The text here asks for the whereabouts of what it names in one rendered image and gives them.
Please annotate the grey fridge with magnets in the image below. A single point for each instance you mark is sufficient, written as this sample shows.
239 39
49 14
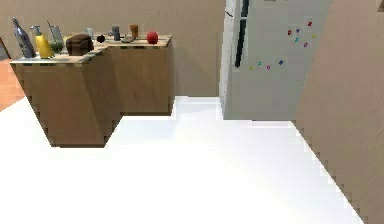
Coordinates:
270 73

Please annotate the grey flat dish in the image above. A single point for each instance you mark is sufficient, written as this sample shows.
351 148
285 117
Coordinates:
127 40

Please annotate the grey glass bottle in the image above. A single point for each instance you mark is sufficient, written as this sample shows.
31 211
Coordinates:
24 39

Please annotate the clear glass cup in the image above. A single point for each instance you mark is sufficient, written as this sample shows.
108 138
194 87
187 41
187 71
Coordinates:
89 32

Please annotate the small black round object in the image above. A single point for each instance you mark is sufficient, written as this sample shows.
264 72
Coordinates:
100 39

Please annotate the yellow soap dispenser bottle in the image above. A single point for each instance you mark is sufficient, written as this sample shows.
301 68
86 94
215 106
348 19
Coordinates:
43 45

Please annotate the red apple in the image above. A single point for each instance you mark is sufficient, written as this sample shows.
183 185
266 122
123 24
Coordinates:
152 37

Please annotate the brown vase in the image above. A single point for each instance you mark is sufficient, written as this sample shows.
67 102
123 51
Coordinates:
134 30

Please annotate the brown bread loaf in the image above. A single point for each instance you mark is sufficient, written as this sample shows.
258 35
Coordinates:
79 45

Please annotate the brown wooden kitchen counter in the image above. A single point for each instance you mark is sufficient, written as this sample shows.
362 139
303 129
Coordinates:
83 96

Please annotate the grey mug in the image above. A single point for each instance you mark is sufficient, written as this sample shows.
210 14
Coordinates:
115 33

